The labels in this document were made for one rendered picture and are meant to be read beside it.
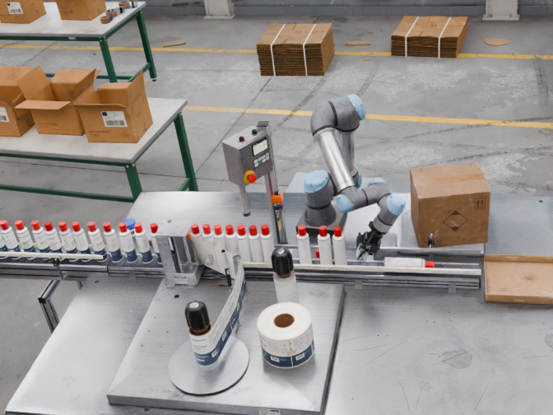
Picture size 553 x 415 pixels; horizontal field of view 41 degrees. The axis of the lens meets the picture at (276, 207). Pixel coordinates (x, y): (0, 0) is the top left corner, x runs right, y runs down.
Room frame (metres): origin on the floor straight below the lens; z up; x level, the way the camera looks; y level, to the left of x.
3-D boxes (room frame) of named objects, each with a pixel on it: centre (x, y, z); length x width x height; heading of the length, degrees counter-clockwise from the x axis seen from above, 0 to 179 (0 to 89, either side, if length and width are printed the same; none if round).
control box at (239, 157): (2.62, 0.08, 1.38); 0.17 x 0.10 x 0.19; 129
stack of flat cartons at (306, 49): (6.74, -0.42, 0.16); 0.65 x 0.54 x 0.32; 70
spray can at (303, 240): (2.49, -0.09, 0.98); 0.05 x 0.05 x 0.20
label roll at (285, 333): (2.00, 0.03, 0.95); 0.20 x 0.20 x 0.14
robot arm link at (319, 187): (2.84, -0.20, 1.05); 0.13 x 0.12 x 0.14; 104
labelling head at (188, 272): (2.54, 0.44, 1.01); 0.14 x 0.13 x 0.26; 74
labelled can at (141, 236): (2.69, 0.62, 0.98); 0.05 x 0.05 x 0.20
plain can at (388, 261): (2.36, -0.51, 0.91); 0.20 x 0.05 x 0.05; 72
